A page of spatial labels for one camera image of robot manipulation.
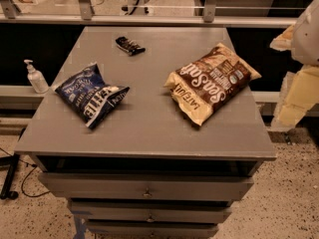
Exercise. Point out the grey drawer cabinet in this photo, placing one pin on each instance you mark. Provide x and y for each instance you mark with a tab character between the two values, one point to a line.
147	169

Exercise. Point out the brown sea salt chip bag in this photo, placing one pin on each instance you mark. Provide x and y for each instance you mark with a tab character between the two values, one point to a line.
202	87

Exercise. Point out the metal railing frame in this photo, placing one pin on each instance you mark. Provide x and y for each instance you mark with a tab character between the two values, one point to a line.
224	13

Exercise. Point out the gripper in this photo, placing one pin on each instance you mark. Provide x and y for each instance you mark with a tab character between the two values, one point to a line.
308	37

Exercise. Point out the blue kettle chip bag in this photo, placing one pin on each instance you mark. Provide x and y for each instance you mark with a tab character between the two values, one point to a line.
89	96

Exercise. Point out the white pump sanitizer bottle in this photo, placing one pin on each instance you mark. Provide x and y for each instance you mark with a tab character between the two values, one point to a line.
36	78

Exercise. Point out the black stand leg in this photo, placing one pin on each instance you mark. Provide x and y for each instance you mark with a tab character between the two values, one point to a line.
10	163

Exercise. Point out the rxbar chocolate bar wrapper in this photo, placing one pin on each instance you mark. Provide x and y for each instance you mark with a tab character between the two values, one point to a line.
129	46

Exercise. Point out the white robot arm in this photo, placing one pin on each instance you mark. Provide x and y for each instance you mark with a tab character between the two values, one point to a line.
301	39

